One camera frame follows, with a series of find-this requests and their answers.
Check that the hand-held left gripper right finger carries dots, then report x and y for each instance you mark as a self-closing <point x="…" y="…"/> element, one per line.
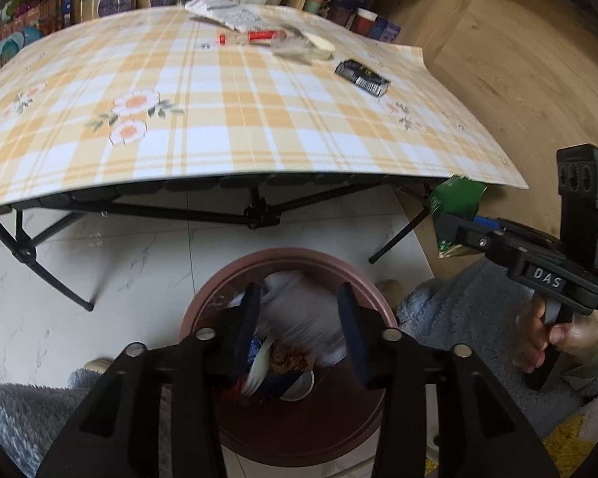
<point x="351" y="328"/>

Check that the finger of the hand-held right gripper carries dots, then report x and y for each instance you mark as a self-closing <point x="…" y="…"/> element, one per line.
<point x="488" y="222"/>
<point x="466" y="236"/>

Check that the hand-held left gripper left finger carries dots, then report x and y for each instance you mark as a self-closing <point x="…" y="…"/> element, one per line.
<point x="251" y="318"/>

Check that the green snack packet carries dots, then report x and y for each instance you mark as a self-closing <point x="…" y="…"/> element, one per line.
<point x="453" y="199"/>

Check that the brown plastic bin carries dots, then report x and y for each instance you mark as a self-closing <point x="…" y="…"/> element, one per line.
<point x="329" y="418"/>

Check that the clear plastic wrapper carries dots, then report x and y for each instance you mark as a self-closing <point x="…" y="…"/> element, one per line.
<point x="299" y="51"/>

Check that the person's right hand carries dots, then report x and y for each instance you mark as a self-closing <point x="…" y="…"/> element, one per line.
<point x="585" y="333"/>

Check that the white plastic fork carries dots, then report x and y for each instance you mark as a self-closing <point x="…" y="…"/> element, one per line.
<point x="258" y="368"/>

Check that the person's fluffy grey robe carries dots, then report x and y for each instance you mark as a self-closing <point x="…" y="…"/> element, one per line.
<point x="458" y="298"/>

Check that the white paper cup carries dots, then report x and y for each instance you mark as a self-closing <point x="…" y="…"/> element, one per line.
<point x="298" y="387"/>

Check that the black snack packet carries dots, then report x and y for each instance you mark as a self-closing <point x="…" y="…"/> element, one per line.
<point x="363" y="77"/>

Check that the folding table with plaid cloth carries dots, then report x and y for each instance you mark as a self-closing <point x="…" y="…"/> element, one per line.
<point x="229" y="109"/>

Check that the blue patterned carton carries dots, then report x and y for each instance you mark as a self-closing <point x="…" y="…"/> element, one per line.
<point x="389" y="30"/>

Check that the yellow printed fleece cloth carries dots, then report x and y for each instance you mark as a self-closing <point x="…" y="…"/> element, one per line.
<point x="583" y="438"/>

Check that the red cup white rim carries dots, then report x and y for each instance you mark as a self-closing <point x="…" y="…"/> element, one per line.
<point x="365" y="21"/>

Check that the cream plastic spoon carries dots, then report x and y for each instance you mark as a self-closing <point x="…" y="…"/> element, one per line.
<point x="319" y="42"/>

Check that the dark blue books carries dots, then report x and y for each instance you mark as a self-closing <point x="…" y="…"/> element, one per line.
<point x="351" y="2"/>

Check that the red capped clear tube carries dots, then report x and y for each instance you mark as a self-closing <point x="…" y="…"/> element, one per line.
<point x="254" y="37"/>

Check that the white printed paper packet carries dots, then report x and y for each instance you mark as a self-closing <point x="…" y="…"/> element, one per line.
<point x="229" y="14"/>

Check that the teal picture box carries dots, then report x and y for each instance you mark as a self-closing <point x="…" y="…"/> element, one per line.
<point x="20" y="42"/>

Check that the copper ribbed tin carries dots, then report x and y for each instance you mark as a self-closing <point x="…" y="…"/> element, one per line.
<point x="52" y="12"/>

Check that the black folding table frame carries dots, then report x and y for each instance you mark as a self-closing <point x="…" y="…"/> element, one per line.
<point x="229" y="204"/>

